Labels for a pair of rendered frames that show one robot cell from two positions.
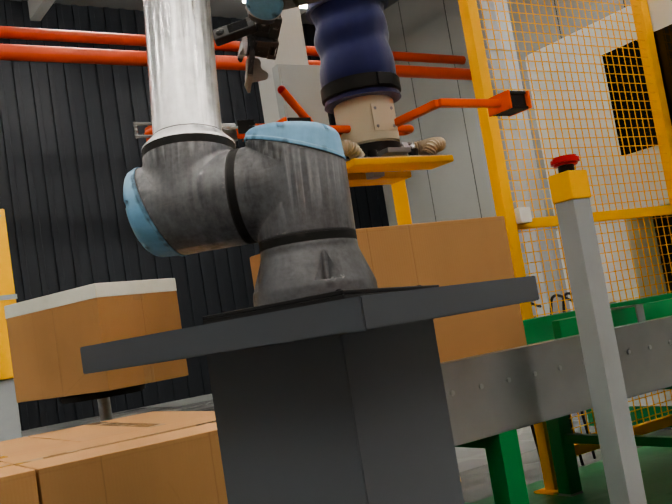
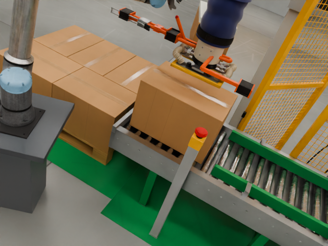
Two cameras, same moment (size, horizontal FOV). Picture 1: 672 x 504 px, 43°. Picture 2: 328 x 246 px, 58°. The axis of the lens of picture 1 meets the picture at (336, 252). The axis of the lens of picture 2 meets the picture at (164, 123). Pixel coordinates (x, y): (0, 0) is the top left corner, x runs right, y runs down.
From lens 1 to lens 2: 216 cm
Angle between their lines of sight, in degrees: 61
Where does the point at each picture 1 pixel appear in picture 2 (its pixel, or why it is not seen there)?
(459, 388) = (142, 151)
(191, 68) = (11, 39)
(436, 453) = (20, 163)
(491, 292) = (10, 153)
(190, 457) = (83, 105)
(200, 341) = not seen: outside the picture
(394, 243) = (165, 99)
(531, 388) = (169, 171)
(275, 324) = not seen: outside the picture
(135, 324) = not seen: hidden behind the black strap
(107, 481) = (65, 95)
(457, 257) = (190, 119)
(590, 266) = (181, 167)
